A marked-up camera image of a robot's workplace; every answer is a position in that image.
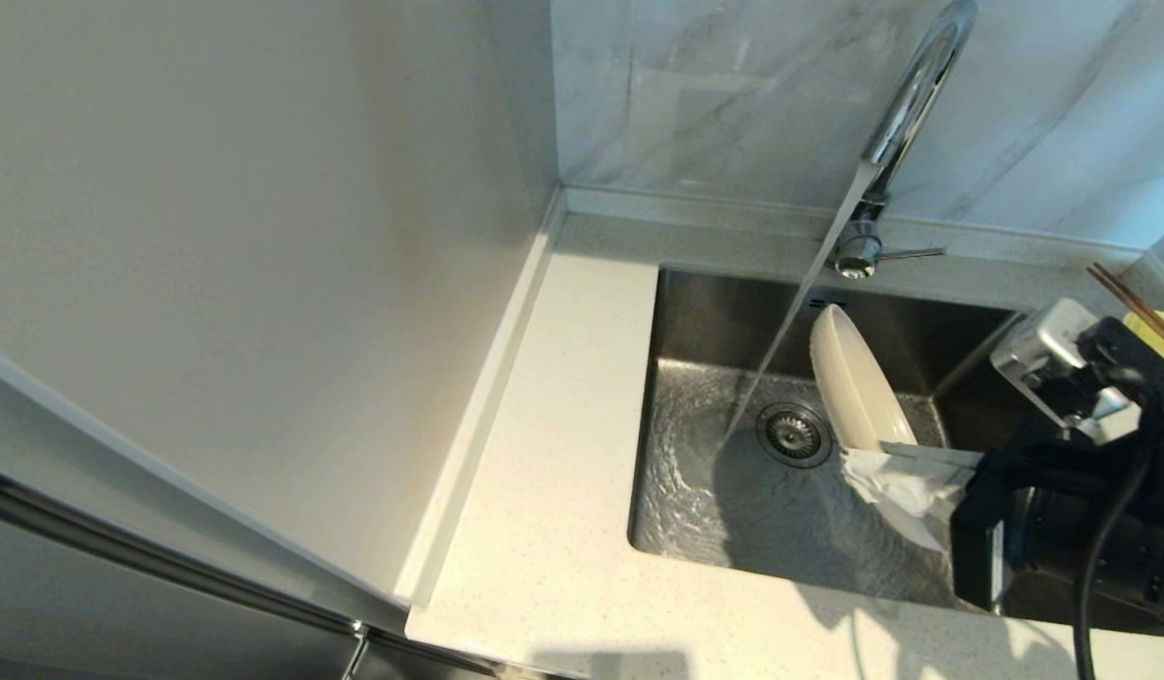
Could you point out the beige tall cabinet panel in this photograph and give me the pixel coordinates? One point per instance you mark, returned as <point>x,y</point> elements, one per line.
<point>261,283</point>

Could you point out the running water stream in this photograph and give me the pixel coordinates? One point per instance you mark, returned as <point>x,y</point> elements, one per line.
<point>790,312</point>

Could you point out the brown wooden chopstick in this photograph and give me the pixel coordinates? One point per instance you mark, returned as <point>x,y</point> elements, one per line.
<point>1135,307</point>
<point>1144,307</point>

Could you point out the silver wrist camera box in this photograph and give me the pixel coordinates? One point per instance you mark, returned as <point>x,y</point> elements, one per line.
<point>1050,364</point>

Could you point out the stainless steel sink basin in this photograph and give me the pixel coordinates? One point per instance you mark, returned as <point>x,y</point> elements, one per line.
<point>733,510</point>

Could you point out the grey cabinet front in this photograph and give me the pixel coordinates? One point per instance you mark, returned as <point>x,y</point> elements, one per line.
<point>91,604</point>

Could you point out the round metal drain strainer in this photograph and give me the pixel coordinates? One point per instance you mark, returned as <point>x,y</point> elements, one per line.
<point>792,435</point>

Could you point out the pale yellow plastic bowl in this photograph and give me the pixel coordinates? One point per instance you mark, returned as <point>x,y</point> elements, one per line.
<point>1163,331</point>

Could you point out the chrome gooseneck faucet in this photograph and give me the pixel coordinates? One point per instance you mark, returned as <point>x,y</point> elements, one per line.
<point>913,104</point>

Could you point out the white plate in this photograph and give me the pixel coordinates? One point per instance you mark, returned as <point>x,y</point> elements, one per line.
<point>856,387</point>

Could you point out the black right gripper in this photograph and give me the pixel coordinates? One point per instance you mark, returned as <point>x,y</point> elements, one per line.
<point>1045,529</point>

